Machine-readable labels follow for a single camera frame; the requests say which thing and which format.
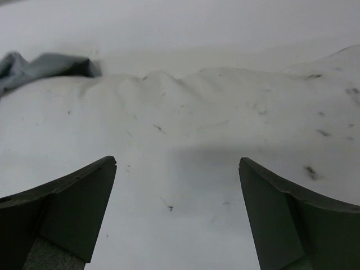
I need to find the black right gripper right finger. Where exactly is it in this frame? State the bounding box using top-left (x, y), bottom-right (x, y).
top-left (239, 157), bottom-right (359, 269)

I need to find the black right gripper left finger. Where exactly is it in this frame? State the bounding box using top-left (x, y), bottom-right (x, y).
top-left (1, 156), bottom-right (116, 269)

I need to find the grey pillowcase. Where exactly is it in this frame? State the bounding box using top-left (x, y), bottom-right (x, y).
top-left (1, 52), bottom-right (101, 95)

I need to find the white pillow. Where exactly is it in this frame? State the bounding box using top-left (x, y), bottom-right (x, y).
top-left (1, 46), bottom-right (359, 269)

